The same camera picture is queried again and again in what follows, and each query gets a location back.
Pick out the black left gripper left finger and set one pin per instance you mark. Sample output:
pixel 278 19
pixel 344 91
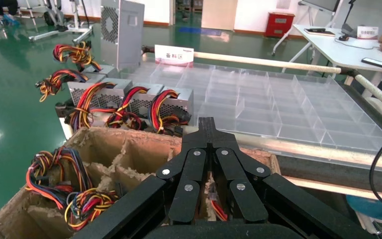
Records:
pixel 191 171

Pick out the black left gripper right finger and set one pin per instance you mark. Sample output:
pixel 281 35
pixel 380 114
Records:
pixel 230 165

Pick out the brown cardboard divider box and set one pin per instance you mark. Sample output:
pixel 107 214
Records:
pixel 138 155

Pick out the clear acrylic divided tray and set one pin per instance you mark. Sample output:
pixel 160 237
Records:
pixel 260 99

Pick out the white placard with red print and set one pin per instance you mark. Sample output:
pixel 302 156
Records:
pixel 174 54

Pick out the black pipe corner joint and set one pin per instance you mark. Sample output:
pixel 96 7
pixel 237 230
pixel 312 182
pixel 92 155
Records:
pixel 146 49
pixel 349 71

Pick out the red metal cabinet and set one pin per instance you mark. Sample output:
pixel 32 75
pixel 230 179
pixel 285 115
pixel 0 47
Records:
pixel 278 24

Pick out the grey computer tower case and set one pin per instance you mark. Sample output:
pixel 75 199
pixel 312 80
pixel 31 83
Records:
pixel 130 36

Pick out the blue office chair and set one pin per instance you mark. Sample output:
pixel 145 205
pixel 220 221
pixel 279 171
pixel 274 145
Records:
pixel 375 209

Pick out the black tablet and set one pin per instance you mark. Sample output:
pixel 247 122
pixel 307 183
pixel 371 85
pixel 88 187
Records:
pixel 319 31

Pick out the white desk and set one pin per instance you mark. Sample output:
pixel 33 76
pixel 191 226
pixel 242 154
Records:
pixel 342 49

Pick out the black computer mouse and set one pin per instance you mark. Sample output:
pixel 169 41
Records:
pixel 343 38

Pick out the black smartphone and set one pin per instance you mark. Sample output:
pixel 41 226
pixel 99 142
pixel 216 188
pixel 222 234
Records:
pixel 379 63

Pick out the black monitor stand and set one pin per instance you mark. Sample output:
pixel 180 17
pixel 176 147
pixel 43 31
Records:
pixel 347 28

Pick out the small white printed box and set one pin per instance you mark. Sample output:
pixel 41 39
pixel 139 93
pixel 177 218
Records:
pixel 367 32

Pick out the white metal stand base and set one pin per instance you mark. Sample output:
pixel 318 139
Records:
pixel 62 30

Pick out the dark workbench frame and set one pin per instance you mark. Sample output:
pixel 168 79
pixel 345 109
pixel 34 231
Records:
pixel 326 171

